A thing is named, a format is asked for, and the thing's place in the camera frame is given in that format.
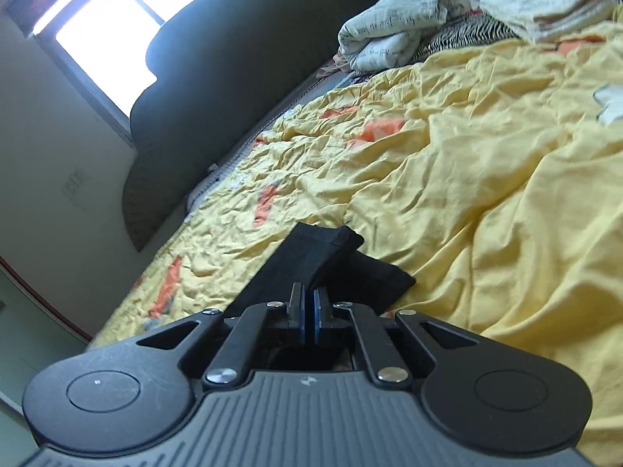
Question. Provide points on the window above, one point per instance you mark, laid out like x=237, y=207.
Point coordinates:
x=112, y=24

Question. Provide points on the black pants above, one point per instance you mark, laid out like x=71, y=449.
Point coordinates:
x=319, y=253

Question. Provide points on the yellow printed bedspread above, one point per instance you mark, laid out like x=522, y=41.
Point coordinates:
x=462, y=180

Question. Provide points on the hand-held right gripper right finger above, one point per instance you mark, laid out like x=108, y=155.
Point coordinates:
x=318, y=316

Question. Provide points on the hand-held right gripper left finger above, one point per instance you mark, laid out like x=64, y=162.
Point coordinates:
x=302, y=318

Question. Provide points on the dark padded headboard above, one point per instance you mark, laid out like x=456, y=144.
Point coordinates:
x=219, y=82

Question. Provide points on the black and white striped cloth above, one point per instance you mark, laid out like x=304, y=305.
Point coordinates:
x=462, y=31

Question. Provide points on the wall socket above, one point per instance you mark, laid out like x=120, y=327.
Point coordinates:
x=74, y=184

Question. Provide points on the cream towel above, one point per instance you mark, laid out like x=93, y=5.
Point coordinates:
x=550, y=0

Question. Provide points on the white printed blanket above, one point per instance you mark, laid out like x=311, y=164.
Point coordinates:
x=389, y=24

